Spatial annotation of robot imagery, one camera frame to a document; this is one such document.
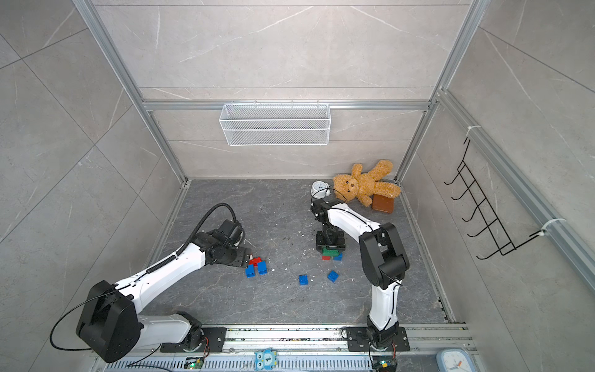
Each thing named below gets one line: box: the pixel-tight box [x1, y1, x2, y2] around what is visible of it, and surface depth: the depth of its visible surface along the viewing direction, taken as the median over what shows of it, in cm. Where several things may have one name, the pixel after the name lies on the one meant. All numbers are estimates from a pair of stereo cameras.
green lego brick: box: [322, 248, 341, 258], surface depth 89 cm
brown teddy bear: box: [333, 159, 402, 207], surface depth 109 cm
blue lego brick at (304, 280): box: [299, 274, 310, 286], surface depth 87 cm
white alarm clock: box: [310, 180, 331, 200], surface depth 113 cm
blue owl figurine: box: [254, 348, 279, 372], surface depth 70 cm
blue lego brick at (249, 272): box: [244, 264, 256, 279], surface depth 89 cm
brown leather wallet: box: [371, 194, 395, 214], surface depth 109 cm
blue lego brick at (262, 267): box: [257, 260, 269, 276], surface depth 90 cm
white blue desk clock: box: [436, 348, 478, 372], surface depth 69 cm
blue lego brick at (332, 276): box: [326, 269, 341, 283], surface depth 87 cm
